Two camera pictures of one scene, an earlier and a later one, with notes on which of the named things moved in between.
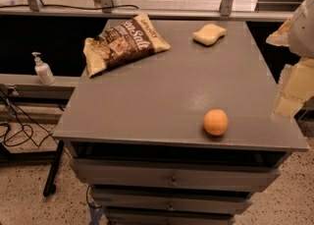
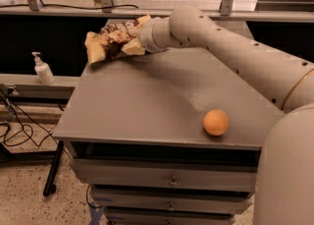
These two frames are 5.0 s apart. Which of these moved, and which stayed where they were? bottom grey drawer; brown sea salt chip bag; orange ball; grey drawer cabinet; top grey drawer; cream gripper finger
Moved: brown sea salt chip bag; cream gripper finger
Stayed: bottom grey drawer; top grey drawer; grey drawer cabinet; orange ball
